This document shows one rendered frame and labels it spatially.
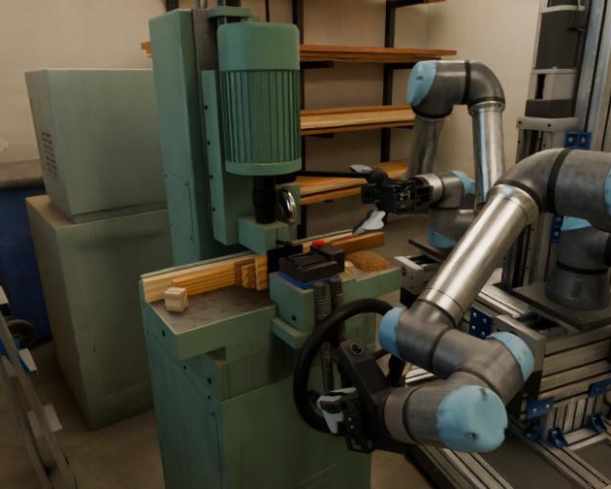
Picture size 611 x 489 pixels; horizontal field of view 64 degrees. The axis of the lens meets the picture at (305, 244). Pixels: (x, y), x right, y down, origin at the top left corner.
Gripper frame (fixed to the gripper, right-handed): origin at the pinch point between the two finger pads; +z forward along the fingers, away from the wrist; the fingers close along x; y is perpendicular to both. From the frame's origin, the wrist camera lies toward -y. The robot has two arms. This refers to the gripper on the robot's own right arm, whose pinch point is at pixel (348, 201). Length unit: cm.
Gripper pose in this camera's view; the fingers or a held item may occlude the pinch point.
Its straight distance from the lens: 110.8
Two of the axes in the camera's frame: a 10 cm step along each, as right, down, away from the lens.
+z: -8.3, 1.8, -5.3
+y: 5.6, 1.8, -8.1
